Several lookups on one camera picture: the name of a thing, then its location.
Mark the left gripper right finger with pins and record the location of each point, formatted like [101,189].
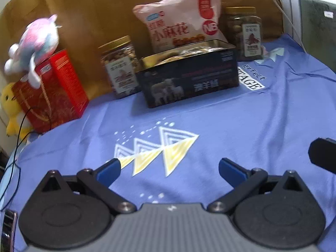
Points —
[276,212]

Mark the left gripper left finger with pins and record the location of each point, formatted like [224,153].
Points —
[72,211]

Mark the red gift box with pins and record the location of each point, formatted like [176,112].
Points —
[60,98]

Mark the blue printed tablecloth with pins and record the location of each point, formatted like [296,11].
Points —
[172,152]

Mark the yellow plush toy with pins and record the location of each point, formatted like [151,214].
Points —
[17,124]

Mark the frosted glass door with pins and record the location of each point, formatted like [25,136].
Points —
[312,23]

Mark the black wool storage box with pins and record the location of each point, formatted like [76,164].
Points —
[187,71]

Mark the pink blue plush toy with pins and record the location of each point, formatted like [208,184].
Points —
[38,43]

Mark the pink twisted dough snack bag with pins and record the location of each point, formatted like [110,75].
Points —
[175,23]

